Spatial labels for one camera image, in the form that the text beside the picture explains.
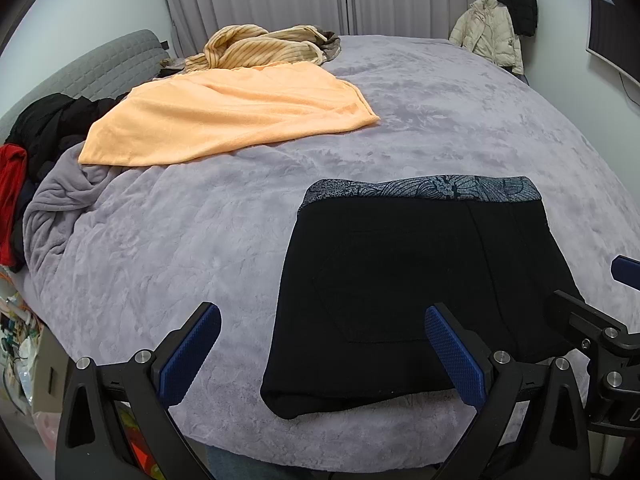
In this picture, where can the wall television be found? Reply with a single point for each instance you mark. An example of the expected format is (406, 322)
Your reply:
(612, 40)

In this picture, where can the peach cream towel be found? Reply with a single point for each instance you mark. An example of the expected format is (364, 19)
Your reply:
(191, 116)

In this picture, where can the lilac crumpled garment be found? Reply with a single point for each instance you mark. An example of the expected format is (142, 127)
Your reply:
(66, 192)

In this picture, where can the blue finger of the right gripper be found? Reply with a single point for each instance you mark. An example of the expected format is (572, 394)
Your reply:
(584, 321)
(626, 270)

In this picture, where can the lilac plush bed blanket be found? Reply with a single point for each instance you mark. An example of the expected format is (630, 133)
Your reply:
(160, 241)

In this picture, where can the yellow striped garment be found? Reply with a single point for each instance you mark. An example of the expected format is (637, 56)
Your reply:
(249, 45)

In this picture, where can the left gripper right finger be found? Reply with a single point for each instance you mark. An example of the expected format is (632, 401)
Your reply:
(529, 421)

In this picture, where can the red garment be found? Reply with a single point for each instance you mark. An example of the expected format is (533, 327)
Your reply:
(13, 170)

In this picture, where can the beige puffer jacket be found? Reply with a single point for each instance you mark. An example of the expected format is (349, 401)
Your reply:
(486, 29)

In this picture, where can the grey quilted headboard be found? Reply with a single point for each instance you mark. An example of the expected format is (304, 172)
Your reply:
(104, 72)

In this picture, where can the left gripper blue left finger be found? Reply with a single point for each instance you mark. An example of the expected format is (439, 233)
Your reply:
(115, 422)

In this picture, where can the black pants with patterned trim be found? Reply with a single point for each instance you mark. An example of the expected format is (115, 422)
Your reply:
(366, 260)

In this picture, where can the black clothes pile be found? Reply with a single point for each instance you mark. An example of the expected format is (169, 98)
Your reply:
(53, 124)

